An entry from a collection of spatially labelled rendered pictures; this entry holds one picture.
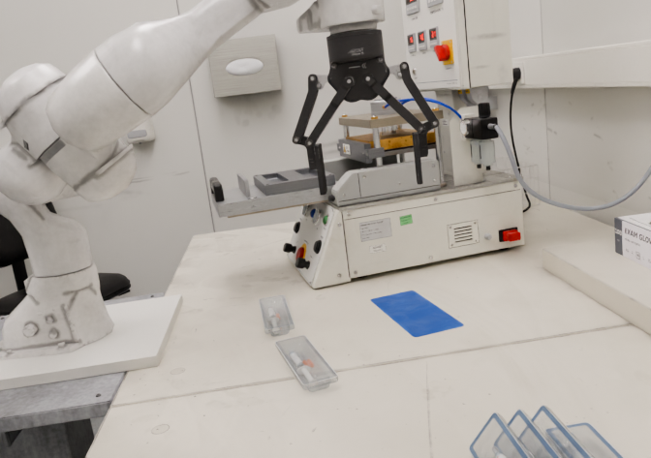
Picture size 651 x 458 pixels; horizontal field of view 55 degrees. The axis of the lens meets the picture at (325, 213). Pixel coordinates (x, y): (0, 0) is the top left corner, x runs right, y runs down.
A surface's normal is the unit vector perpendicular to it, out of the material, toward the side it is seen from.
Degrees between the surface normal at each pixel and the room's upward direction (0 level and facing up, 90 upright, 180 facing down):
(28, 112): 99
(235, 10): 93
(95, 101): 93
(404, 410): 0
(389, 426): 0
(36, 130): 97
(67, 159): 104
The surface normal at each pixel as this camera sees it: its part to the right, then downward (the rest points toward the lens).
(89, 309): 0.83, -0.12
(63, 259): 0.46, 0.14
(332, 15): -0.57, 0.27
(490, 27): 0.25, 0.17
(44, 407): -0.12, -0.97
